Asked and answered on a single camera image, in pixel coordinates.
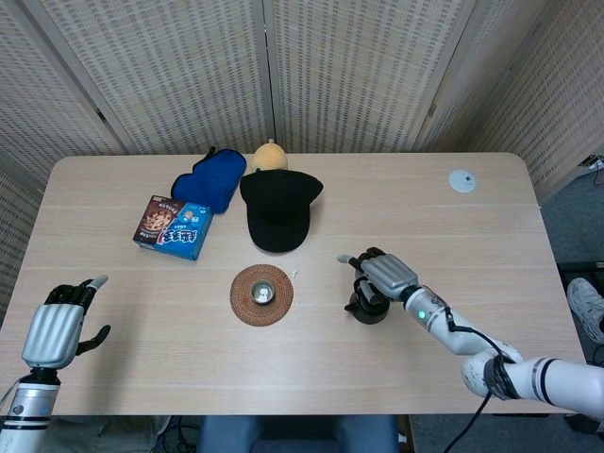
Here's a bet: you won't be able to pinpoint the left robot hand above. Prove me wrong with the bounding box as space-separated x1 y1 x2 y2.
21 275 112 369

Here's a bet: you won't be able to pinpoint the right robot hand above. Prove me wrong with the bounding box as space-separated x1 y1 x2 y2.
336 246 420 303

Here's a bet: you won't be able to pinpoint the black teapot with handle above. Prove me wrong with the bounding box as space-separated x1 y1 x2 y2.
344 277 391 326

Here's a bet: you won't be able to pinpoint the small dark ceramic cup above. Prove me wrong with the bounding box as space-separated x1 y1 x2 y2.
249 278 277 306

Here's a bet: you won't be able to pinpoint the brown round woven coaster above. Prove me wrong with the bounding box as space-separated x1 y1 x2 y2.
229 263 294 327

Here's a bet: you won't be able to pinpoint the olive fabric bag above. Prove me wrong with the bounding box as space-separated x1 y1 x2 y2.
51 414 159 453

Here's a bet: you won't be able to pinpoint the black baseball cap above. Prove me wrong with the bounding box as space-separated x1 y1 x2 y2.
239 170 325 255

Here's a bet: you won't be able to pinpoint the blue cookie box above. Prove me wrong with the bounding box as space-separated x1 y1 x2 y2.
131 193 212 262

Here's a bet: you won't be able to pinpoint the blue padded seat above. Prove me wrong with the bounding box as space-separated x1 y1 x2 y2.
196 414 400 453

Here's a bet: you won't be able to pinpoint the black equipment bar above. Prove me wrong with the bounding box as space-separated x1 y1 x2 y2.
556 260 604 279

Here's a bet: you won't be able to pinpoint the blue oven mitt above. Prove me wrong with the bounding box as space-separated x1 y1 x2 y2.
170 146 248 216

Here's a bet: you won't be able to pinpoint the woven folding screen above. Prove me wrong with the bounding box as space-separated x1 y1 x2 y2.
0 0 604 327

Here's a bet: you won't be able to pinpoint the white round cable grommet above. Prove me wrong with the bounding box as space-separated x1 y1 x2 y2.
447 169 478 193

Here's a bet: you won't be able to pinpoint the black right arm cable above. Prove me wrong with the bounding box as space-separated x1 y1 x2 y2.
441 306 518 453

